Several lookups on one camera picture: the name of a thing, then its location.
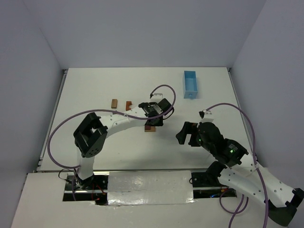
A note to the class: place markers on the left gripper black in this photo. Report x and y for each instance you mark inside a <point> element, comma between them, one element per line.
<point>155,122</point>

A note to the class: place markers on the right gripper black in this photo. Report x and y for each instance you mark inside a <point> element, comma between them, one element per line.
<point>193,134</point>

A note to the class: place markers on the brown wood block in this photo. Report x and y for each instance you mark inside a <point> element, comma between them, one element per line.
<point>153,129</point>

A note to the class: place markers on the light brown rectangular block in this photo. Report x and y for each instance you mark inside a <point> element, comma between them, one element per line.
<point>114,103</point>

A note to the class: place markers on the blue rectangular box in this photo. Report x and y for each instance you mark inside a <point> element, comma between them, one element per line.
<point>190,88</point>

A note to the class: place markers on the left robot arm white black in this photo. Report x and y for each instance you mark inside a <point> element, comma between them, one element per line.
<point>91,134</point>

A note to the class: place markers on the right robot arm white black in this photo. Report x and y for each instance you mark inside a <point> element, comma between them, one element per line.
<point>234,167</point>

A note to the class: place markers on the orange arch block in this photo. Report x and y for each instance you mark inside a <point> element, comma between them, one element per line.
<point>128,105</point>

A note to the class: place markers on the silver tape patch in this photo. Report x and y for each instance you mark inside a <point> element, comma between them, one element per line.
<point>149,188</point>

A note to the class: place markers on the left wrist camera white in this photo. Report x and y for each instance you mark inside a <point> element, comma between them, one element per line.
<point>156,97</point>

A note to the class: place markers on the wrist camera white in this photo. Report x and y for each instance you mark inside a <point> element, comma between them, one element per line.
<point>206,116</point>
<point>156,97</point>

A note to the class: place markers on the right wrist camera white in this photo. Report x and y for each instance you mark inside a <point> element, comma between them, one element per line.
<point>206,116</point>

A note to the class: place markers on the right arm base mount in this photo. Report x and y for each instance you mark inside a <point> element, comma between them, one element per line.
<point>205,186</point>

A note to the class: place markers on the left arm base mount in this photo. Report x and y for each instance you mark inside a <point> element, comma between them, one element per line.
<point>96,192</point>

